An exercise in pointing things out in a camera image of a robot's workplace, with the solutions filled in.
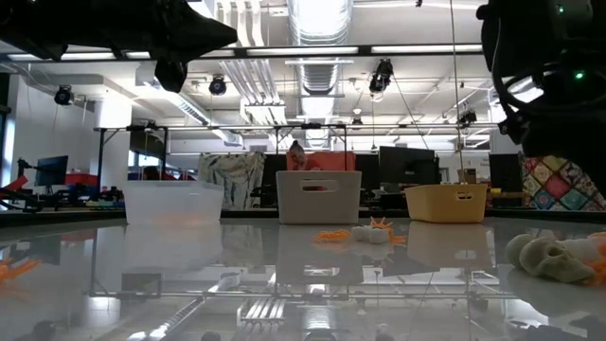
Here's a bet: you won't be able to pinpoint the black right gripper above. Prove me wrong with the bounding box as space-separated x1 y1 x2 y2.
499 106 606 203

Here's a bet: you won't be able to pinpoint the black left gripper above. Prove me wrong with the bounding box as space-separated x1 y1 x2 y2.
113 0 239 94

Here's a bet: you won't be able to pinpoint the pale green plastic skull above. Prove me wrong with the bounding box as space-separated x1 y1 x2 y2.
504 233 535 269
519 236 597 284

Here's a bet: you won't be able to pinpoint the orange plastic spider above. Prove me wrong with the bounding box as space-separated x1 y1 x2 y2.
311 228 352 243
368 216 407 246
586 230 606 288
0 257 43 284

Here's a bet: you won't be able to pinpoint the black ceiling spotlight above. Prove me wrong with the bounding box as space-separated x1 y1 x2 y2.
367 58 395 96
53 85 75 107
207 75 229 98
456 109 478 128

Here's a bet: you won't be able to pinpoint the colourful patchwork quilt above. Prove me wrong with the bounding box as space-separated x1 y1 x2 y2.
518 155 606 212

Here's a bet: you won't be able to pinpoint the thin grey hanging pole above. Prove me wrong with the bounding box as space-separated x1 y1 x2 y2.
448 0 463 153

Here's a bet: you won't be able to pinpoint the pale patterned hanging cloth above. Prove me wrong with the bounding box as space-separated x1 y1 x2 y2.
198 152 266 210

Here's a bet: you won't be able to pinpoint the yellow plastic bin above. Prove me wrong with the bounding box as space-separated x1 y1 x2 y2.
404 183 490 224

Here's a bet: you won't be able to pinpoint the clear plastic bin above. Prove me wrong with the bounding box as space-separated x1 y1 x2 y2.
121 179 225 224

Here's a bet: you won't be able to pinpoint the person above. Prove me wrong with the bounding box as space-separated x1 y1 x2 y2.
287 139 324 171

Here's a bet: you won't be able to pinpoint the red and blue boxes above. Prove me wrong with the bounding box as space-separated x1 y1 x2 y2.
65 172 100 199

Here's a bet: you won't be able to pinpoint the large black computer monitor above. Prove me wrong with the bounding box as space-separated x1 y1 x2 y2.
378 145 439 187

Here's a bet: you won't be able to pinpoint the small black computer monitor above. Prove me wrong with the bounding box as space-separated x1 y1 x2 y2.
35 154 70 188

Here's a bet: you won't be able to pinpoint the orange red panel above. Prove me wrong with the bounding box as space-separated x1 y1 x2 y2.
286 151 357 172

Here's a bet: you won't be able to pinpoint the grey plastic bin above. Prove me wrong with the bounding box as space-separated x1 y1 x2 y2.
276 170 364 225

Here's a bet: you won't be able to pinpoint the red and black machine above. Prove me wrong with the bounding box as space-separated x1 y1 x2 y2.
0 173 42 212

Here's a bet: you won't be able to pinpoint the black right camera cable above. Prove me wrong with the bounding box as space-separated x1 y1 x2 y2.
490 13 560 124

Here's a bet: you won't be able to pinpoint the black metal stand frame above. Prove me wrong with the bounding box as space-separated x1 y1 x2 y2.
93 124 169 184

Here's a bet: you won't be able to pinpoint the distant black rig frame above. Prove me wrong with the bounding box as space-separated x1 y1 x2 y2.
273 122 349 153

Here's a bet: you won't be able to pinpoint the black aluminium table frame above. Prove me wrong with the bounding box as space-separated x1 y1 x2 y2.
0 207 606 226

